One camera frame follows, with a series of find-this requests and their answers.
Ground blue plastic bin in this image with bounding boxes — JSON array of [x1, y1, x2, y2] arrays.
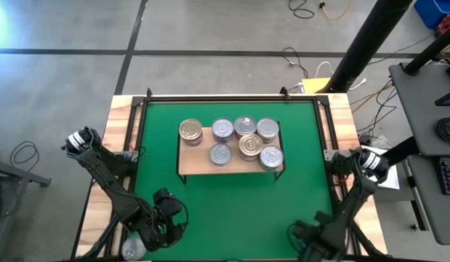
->
[[413, 0, 450, 30]]

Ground black tablet screen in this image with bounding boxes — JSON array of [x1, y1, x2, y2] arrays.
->
[[434, 89, 450, 107]]

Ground white-lid blue-label can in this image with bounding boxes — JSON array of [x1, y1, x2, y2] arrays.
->
[[258, 145, 285, 172]]

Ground black floor cable bundle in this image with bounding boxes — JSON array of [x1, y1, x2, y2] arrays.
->
[[350, 78, 400, 134]]

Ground white paper sheet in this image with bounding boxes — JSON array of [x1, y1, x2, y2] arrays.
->
[[361, 145, 401, 191]]

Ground black cable loop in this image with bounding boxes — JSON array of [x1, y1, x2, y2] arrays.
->
[[9, 140, 41, 174]]

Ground black corrugated column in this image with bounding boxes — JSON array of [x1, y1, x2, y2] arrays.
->
[[325, 0, 414, 94]]

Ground black table frame rails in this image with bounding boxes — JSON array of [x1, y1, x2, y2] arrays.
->
[[115, 94, 353, 262]]

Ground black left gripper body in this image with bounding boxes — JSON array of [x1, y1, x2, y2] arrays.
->
[[146, 213, 185, 252]]

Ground red box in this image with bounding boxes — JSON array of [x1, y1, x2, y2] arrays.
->
[[437, 16, 450, 36]]

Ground cardboard box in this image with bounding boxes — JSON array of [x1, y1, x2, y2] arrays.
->
[[301, 77, 333, 95]]

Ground black rig strut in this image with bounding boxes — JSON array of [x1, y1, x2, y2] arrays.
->
[[340, 214, 387, 258], [73, 214, 133, 260]]

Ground yellow floor cable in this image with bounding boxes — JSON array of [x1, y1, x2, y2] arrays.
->
[[318, 0, 353, 21]]

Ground blue-label gold-lid can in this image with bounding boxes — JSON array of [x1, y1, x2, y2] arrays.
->
[[178, 118, 204, 147]]

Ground clear plastic bag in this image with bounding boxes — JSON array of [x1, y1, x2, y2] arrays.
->
[[371, 134, 393, 150]]

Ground red-label silver-lid can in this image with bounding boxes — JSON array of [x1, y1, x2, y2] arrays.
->
[[233, 115, 258, 141]]

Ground white floor cable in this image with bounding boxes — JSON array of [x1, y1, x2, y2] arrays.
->
[[314, 60, 367, 91]]

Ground green table mat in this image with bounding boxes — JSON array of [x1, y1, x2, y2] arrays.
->
[[132, 101, 345, 261]]

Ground gold-lid seafood can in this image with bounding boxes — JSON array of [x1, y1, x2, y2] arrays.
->
[[238, 133, 265, 162]]

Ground blue-label silver-lid can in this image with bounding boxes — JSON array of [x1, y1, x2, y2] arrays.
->
[[211, 116, 236, 143]]

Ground black desk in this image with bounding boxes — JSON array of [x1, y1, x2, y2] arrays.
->
[[387, 61, 450, 245]]

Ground black floor cable with plug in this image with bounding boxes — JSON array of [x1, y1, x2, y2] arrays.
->
[[281, 46, 309, 79]]

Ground grey stand leg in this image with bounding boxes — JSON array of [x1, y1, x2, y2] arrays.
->
[[0, 147, 52, 255]]

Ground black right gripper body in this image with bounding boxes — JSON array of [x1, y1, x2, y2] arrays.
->
[[292, 221, 333, 262]]

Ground coiled black cable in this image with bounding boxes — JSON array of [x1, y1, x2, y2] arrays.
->
[[435, 116, 450, 146]]

